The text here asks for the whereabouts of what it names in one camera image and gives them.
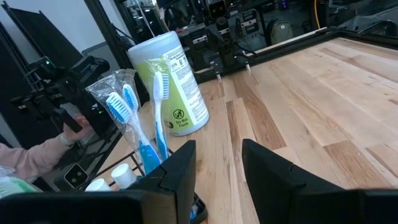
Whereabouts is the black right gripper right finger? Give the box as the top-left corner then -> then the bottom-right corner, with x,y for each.
242,139 -> 398,224

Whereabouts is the black wire caddy basket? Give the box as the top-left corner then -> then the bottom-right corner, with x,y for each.
77,146 -> 209,224

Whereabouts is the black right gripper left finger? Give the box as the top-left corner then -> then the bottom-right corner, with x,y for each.
0,139 -> 197,224

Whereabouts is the black upright panel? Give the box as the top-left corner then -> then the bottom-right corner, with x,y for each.
1,1 -> 85,70

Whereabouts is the grey backpack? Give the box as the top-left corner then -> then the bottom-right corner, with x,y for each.
267,19 -> 295,45

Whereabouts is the person's hand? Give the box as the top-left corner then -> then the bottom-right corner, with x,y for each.
60,112 -> 95,144

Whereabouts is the person's forearm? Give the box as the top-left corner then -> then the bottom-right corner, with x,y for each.
0,135 -> 73,184

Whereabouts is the black aluminium table frame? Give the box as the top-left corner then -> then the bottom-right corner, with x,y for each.
83,0 -> 398,83

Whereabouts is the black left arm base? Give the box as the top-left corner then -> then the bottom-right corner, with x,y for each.
210,46 -> 253,81

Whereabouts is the blue toothbrush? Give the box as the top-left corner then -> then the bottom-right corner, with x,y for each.
114,68 -> 147,138
145,57 -> 172,161
85,76 -> 162,175

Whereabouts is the yellow floor cable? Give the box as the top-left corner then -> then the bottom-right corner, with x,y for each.
313,0 -> 322,30

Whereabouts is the green disinfecting wipes canister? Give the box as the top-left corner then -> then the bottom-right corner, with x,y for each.
127,30 -> 210,137

